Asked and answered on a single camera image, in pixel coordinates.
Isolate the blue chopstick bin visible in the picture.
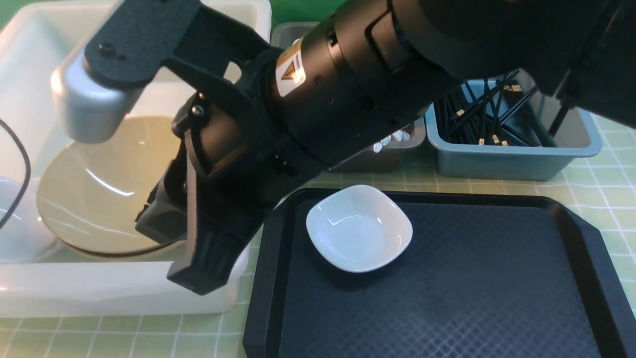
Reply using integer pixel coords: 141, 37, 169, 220
425, 71, 602, 181

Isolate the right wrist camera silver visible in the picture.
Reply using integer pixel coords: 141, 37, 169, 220
50, 45, 145, 144

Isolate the green checked tablecloth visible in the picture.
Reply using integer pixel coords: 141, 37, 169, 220
1, 116, 636, 358

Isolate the bundle of black chopsticks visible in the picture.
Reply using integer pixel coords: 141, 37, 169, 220
432, 71, 556, 148

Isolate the green cloth backdrop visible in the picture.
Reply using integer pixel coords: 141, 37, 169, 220
270, 0, 345, 28

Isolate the pile of white spoons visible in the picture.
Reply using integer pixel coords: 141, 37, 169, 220
372, 129, 411, 153

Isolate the black serving tray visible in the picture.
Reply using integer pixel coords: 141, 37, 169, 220
241, 188, 636, 358

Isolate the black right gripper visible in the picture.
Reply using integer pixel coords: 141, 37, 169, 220
135, 50, 328, 295

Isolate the white dish in tub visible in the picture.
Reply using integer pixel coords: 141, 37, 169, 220
0, 177, 59, 264

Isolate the grey spoon bin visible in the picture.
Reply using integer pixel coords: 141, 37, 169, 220
270, 22, 426, 173

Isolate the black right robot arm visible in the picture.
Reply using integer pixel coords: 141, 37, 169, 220
138, 0, 635, 295

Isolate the tan noodle bowl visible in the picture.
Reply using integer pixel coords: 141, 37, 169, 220
36, 116, 180, 261

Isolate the white square dish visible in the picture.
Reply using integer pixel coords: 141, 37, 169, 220
305, 185, 413, 274

